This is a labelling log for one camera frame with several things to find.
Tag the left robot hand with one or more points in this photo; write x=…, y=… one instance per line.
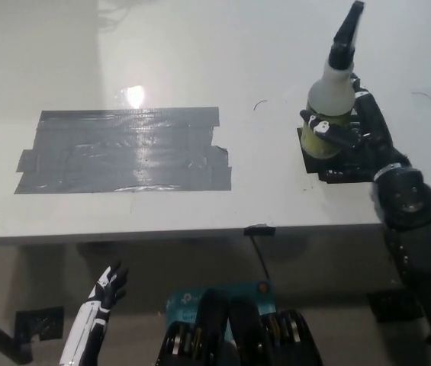
x=108, y=289

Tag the green liquid spray bottle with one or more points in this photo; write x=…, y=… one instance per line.
x=331, y=95

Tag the black floor tape patch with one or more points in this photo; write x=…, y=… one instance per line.
x=39, y=324
x=394, y=307

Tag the large grey tape patch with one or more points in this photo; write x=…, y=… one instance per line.
x=123, y=152

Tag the black tape square spot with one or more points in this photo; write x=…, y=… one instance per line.
x=345, y=171

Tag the small black tape strip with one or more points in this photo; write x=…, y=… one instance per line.
x=259, y=230

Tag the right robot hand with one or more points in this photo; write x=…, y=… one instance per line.
x=377, y=133

